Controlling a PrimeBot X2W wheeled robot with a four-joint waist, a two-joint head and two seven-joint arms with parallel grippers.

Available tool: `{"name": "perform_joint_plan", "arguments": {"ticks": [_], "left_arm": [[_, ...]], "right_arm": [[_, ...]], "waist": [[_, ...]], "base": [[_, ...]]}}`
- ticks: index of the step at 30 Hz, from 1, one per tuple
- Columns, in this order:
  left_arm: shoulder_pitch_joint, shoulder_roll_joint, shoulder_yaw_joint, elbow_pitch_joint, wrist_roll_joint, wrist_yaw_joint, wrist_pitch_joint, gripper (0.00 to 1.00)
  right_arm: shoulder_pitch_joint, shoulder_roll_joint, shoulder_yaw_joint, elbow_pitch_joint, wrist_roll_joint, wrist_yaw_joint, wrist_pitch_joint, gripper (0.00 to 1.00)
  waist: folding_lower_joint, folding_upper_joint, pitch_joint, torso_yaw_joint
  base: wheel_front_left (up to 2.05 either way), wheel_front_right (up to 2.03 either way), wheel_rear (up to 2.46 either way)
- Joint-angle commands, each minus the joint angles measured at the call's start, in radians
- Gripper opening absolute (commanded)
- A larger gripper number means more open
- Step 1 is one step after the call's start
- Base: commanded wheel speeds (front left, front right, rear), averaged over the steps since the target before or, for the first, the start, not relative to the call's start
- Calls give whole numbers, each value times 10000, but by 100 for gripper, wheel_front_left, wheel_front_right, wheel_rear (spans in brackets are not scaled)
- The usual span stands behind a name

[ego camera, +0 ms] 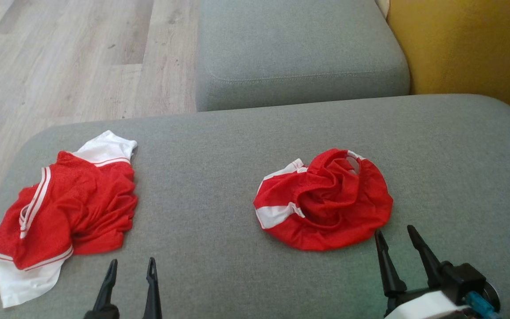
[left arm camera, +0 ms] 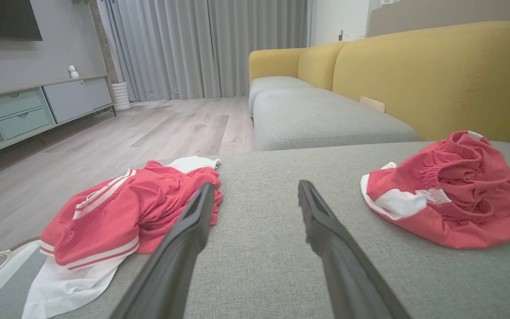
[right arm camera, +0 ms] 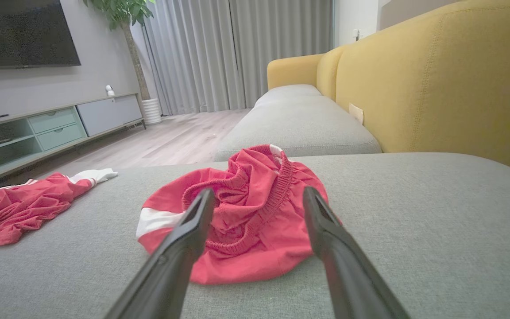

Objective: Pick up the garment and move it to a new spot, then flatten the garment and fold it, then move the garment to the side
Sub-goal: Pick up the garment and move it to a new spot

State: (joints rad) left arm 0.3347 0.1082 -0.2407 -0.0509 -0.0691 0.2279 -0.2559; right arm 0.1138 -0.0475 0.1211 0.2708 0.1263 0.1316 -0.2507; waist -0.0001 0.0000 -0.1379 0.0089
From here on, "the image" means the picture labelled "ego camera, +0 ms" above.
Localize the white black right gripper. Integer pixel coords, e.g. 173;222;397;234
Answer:
374;225;471;319

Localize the blue-plug right gripper cable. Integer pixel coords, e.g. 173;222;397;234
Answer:
465;291;499;319

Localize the red basketball jersey white trim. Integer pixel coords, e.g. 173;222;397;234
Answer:
0;130;139;308

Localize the red garment with white band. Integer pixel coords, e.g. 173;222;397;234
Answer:
253;148;394;252

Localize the large grey sofa seat cushion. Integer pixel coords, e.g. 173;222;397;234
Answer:
0;94;510;319

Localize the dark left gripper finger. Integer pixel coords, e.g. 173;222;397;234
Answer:
83;259;120;319
142;257;163;319

